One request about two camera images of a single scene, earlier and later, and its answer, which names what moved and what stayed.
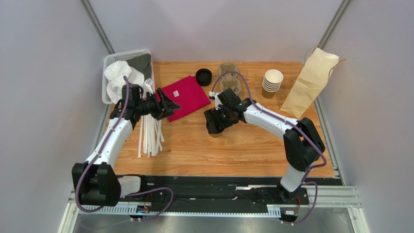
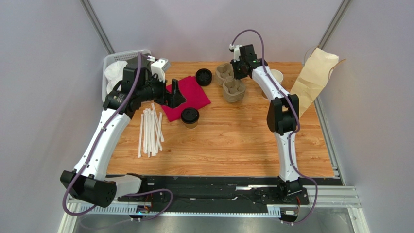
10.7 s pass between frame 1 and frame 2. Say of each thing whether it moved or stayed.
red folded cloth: stayed
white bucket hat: stayed
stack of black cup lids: stayed
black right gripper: moved
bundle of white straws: stayed
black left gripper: moved
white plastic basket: stayed
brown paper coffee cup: moved
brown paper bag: stayed
